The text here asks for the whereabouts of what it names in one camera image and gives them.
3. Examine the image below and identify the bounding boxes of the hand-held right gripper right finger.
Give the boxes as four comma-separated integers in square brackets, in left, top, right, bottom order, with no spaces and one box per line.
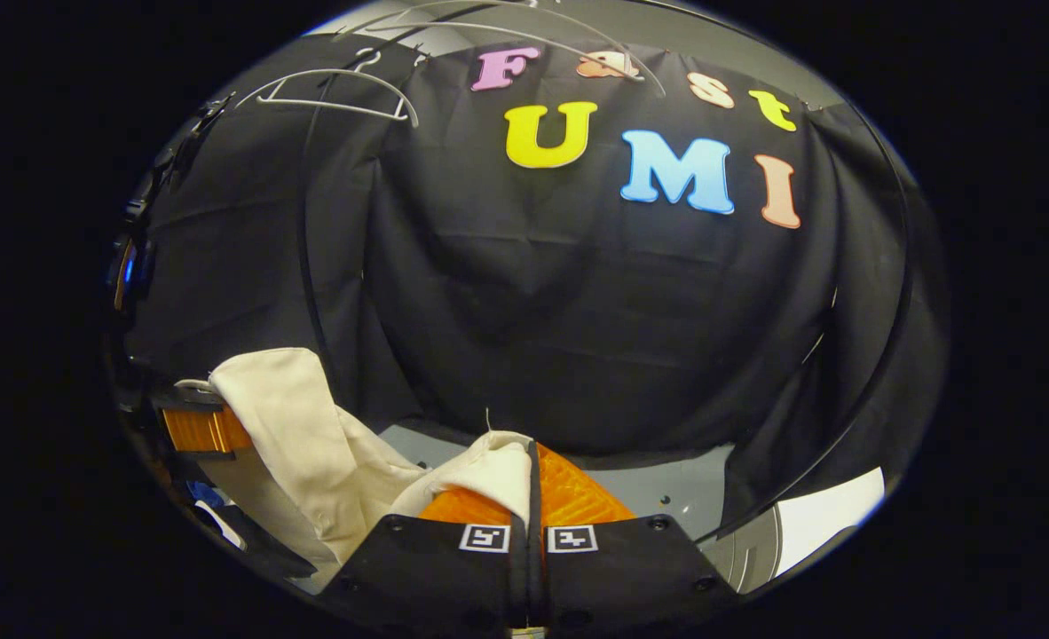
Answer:
[529,441,743,635]

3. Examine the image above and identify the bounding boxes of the grey base plate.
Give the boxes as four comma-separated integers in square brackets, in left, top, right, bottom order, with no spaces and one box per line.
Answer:
[378,424,787,594]

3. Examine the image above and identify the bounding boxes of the black clothes rack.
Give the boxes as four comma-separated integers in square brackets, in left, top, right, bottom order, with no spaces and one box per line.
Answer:
[296,0,925,544]

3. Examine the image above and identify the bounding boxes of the black backdrop cloth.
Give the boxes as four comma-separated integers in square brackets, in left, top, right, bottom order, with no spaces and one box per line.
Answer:
[121,31,947,542]

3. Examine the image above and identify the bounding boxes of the cream shirt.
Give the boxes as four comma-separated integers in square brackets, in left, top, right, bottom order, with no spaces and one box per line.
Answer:
[174,348,534,569]

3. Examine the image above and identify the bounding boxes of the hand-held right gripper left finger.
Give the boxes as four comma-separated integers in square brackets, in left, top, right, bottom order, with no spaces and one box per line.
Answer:
[320,484,530,639]

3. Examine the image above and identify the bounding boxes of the dark device with blue light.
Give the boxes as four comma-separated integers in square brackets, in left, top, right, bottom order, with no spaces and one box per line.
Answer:
[109,191,160,313]

